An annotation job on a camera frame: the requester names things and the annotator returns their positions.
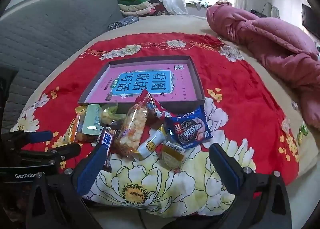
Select grey cardboard box pink bottom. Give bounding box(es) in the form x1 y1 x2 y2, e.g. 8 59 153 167
78 56 206 115

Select red cartoon snack packet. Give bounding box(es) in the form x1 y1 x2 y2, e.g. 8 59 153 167
135 89 175 121

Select dark brown chocolate bar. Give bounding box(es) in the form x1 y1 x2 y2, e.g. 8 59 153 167
92 124 123 173

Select grey quilted headboard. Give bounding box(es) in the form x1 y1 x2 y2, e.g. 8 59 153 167
0 0 124 132

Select beige bed sheet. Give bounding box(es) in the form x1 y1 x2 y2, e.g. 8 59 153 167
0 14 320 229

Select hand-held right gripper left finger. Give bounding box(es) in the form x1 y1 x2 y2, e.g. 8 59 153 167
26 144 110 229

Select white and yellow long packet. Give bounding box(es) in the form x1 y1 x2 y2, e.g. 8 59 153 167
132 129 167 161

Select orange snack packet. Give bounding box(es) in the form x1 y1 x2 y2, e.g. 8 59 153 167
64 113 86 145

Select pile of folded clothes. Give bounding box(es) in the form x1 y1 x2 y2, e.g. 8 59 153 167
117 0 165 17

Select small gold cake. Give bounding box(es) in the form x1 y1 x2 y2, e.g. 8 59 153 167
160 142 187 170

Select clear packet of yellow puffs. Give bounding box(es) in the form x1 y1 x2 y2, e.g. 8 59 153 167
114 103 148 158

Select dark floral cloth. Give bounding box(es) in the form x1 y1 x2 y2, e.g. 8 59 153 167
107 16 139 30

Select blue cookie packet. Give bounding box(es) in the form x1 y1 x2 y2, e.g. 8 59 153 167
165 105 213 150

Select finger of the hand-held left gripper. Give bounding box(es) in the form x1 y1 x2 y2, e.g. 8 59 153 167
21 143 81 168
11 131 53 153

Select yellow-green candy clear wrapper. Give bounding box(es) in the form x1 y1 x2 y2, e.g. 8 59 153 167
100 104 126 123

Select pale green snack packet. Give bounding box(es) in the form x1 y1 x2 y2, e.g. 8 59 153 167
82 104 104 136

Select red floral blanket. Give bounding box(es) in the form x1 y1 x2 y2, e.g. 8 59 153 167
11 32 300 217

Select clothes on windowsill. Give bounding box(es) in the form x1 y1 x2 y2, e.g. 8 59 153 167
187 0 233 10

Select black wall television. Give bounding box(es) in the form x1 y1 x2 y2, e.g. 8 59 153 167
301 4 320 40

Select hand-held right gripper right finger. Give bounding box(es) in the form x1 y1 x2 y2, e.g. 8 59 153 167
209 143 293 229

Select pink quilt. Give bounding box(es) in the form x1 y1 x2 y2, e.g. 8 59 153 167
206 4 320 130

